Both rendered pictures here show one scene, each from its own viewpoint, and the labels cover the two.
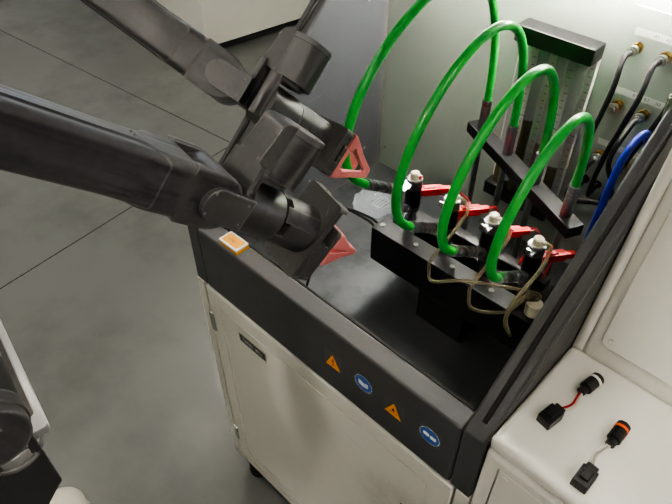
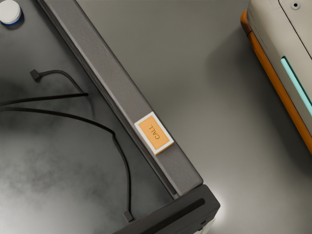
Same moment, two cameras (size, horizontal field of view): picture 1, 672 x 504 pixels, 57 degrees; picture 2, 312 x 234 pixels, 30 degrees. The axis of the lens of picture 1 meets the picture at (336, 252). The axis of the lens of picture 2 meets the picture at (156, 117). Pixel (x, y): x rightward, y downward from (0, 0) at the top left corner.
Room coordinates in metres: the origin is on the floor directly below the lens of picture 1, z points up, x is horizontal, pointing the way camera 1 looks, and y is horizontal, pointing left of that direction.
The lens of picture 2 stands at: (1.01, 0.26, 1.70)
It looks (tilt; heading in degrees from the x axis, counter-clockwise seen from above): 75 degrees down; 200
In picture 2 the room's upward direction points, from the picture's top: 9 degrees counter-clockwise
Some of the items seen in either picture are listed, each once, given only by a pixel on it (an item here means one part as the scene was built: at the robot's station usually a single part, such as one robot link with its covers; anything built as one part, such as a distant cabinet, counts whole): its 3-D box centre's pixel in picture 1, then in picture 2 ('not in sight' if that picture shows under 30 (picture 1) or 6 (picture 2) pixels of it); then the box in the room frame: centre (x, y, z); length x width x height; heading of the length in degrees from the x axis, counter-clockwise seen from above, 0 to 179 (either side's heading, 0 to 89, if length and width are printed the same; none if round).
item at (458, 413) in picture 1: (319, 336); (75, 34); (0.69, 0.03, 0.87); 0.62 x 0.04 x 0.16; 46
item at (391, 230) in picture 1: (457, 286); not in sight; (0.78, -0.22, 0.91); 0.34 x 0.10 x 0.15; 46
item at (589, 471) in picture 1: (602, 454); not in sight; (0.40, -0.35, 0.99); 0.12 x 0.02 x 0.02; 135
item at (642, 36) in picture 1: (639, 113); not in sight; (0.89, -0.49, 1.20); 0.13 x 0.03 x 0.31; 46
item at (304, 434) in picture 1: (316, 460); not in sight; (0.68, 0.04, 0.45); 0.65 x 0.02 x 0.68; 46
